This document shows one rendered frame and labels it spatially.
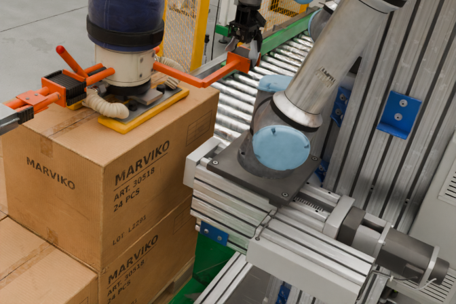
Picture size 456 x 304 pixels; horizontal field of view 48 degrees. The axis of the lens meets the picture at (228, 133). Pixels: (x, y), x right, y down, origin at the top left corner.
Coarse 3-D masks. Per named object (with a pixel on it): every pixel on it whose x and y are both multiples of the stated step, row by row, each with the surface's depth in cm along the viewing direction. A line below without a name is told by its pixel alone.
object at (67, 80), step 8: (56, 72) 141; (64, 72) 142; (72, 72) 141; (48, 80) 136; (56, 80) 139; (64, 80) 139; (72, 80) 140; (80, 80) 140; (56, 88) 135; (64, 88) 134; (72, 88) 135; (80, 88) 138; (64, 96) 135; (72, 96) 137; (80, 96) 139; (64, 104) 136
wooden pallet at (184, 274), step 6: (192, 258) 220; (186, 264) 216; (192, 264) 223; (180, 270) 213; (186, 270) 219; (192, 270) 226; (174, 276) 210; (180, 276) 216; (186, 276) 222; (168, 282) 207; (174, 282) 213; (180, 282) 219; (186, 282) 225; (162, 288) 204; (168, 288) 217; (174, 288) 215; (180, 288) 222; (156, 294) 201; (162, 294) 216; (168, 294) 217; (174, 294) 218; (156, 300) 213; (162, 300) 214; (168, 300) 214
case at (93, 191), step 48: (192, 96) 173; (48, 144) 142; (96, 144) 142; (144, 144) 148; (192, 144) 177; (48, 192) 152; (96, 192) 140; (144, 192) 160; (192, 192) 193; (96, 240) 149
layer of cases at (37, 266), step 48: (0, 144) 201; (0, 192) 178; (0, 240) 160; (48, 240) 163; (144, 240) 173; (192, 240) 212; (0, 288) 145; (48, 288) 147; (96, 288) 157; (144, 288) 188
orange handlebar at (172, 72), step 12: (156, 48) 167; (108, 72) 149; (168, 72) 156; (180, 72) 155; (216, 72) 158; (228, 72) 163; (192, 84) 153; (204, 84) 152; (24, 96) 130; (36, 96) 131; (48, 96) 132; (60, 96) 135; (12, 108) 127; (24, 108) 126; (36, 108) 129
